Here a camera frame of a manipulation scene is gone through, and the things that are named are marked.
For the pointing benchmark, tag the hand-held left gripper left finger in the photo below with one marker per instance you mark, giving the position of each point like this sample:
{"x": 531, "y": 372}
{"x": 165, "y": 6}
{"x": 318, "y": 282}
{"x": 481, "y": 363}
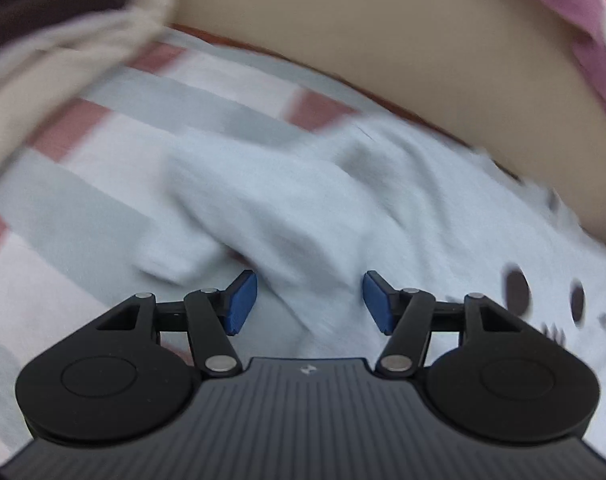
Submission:
{"x": 242, "y": 302}

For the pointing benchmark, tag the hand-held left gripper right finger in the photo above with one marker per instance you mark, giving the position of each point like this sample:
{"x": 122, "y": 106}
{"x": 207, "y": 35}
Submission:
{"x": 377, "y": 302}

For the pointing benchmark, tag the light grey shirt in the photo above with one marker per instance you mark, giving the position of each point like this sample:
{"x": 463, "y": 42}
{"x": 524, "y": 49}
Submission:
{"x": 308, "y": 200}

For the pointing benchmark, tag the checked blanket with bear print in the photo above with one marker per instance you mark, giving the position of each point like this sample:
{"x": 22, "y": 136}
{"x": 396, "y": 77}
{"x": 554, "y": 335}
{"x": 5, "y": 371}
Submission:
{"x": 83, "y": 200}

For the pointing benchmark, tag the beige bed base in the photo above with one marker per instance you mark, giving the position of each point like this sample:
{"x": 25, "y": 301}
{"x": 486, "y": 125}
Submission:
{"x": 383, "y": 35}

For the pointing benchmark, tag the folded cream garment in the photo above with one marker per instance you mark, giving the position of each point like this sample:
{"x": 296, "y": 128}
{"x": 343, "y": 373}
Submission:
{"x": 33, "y": 75}

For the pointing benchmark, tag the folded dark brown garment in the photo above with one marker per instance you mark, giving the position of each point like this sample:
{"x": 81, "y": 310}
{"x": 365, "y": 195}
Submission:
{"x": 43, "y": 5}

